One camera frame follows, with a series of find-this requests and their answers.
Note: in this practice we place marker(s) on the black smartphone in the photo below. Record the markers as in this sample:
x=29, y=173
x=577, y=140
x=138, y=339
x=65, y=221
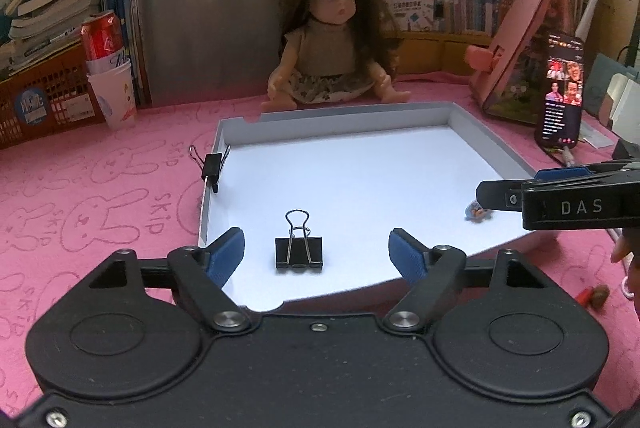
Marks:
x=560, y=118

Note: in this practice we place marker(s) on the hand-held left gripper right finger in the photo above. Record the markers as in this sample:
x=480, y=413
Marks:
x=407, y=258

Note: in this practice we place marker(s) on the large black binder clip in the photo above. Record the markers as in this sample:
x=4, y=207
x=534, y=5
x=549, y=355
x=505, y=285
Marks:
x=299, y=250

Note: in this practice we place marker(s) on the small blue toy figure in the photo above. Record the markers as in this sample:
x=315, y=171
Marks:
x=475, y=210

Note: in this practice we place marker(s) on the light blue paper card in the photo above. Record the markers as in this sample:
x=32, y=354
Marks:
x=597, y=83

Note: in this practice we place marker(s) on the small brown nut toy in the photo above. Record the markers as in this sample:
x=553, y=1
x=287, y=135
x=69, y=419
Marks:
x=599, y=294

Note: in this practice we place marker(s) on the shallow white cardboard box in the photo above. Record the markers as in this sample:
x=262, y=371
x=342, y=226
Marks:
x=375, y=168

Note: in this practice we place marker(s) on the small red plastic piece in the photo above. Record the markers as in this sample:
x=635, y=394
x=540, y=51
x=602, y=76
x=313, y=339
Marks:
x=583, y=294

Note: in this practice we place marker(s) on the small white box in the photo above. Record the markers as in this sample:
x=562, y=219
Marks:
x=625, y=103

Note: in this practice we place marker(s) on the brown cardboard box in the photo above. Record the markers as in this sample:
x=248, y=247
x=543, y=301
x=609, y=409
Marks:
x=615, y=18

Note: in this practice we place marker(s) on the person's right hand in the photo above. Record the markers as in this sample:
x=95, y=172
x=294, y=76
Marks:
x=621, y=252

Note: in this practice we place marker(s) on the grey plastic storage bin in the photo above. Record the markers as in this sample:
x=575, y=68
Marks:
x=210, y=23

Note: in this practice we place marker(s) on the yellow wooden shelf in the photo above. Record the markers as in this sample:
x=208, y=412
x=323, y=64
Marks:
x=450, y=53

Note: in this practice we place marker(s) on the small black binder clip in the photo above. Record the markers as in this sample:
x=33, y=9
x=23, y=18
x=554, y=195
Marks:
x=212, y=166

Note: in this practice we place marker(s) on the white paper cup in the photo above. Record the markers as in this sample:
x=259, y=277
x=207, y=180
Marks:
x=115, y=98

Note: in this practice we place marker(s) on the white box with pencil print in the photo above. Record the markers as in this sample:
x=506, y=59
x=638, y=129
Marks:
x=410, y=8

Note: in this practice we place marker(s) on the pink house-shaped case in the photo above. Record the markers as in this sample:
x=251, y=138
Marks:
x=515, y=33

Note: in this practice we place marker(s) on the brown-haired baby doll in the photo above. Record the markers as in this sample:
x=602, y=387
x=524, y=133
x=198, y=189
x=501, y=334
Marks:
x=330, y=43

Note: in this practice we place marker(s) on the orange plastic crate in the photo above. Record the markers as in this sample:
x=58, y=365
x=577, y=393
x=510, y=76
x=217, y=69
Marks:
x=50, y=103

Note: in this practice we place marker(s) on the red soda can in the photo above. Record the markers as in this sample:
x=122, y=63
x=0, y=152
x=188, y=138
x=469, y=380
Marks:
x=102, y=41

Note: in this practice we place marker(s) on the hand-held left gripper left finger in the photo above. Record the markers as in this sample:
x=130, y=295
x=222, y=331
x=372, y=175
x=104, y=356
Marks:
x=225, y=258

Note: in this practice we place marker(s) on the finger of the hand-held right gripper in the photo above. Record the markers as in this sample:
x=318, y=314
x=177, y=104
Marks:
x=500, y=195
x=562, y=173

